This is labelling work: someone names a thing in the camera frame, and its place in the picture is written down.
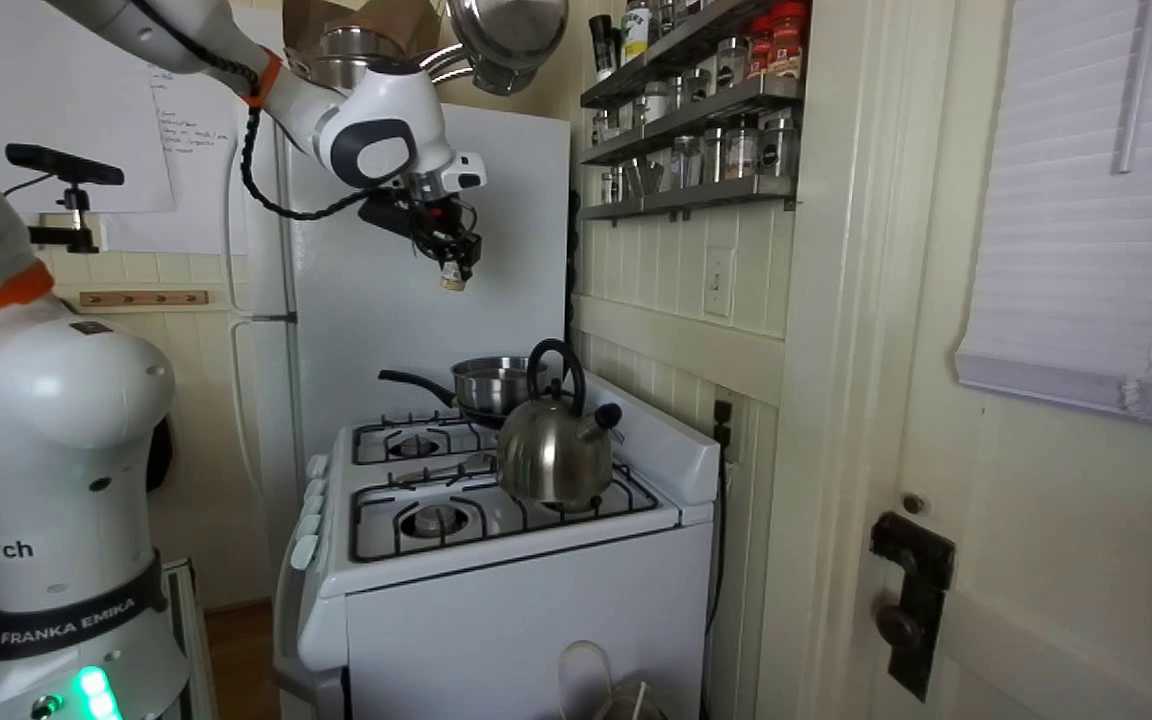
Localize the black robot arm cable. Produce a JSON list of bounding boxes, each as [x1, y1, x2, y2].
[[235, 105, 371, 229]]

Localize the glass jar silver cap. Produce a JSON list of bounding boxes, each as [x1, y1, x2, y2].
[[719, 117, 759, 189]]

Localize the black camera on stand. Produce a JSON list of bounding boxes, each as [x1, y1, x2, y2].
[[0, 142, 127, 257]]

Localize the red cap spice bottle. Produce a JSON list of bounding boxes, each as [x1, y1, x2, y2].
[[744, 7, 780, 88], [767, 0, 814, 84]]

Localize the hanging steel pan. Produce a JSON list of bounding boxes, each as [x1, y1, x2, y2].
[[445, 0, 575, 101]]

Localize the black round object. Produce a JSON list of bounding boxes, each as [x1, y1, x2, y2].
[[139, 411, 179, 498]]

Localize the black door latch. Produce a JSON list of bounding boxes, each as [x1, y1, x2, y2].
[[862, 507, 960, 703]]

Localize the white gas stove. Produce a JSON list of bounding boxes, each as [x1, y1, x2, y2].
[[269, 371, 726, 720]]

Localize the organic pepper glass jar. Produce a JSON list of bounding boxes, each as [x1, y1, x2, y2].
[[666, 134, 705, 191]]

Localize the jar with black round label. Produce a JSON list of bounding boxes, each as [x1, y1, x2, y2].
[[710, 31, 756, 96]]

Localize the steel saucepan black handle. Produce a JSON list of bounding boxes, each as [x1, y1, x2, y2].
[[376, 353, 535, 421]]

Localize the white refrigerator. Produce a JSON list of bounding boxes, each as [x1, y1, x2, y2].
[[215, 75, 575, 614]]

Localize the steel kettle black handle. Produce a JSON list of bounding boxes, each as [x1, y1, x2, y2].
[[493, 336, 626, 515]]

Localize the white light switch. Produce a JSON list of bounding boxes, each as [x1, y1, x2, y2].
[[700, 245, 741, 323]]

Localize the white window blind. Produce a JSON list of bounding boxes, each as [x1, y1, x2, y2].
[[947, 0, 1152, 442]]

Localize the wooden ruler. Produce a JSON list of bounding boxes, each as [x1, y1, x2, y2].
[[70, 290, 215, 312]]

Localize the white label spice bottle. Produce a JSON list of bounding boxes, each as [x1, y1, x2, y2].
[[615, 0, 655, 68]]

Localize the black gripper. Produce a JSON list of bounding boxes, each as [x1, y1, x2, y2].
[[354, 179, 486, 280]]

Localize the onion spice bottle black cap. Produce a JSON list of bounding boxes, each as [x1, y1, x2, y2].
[[750, 109, 799, 186]]

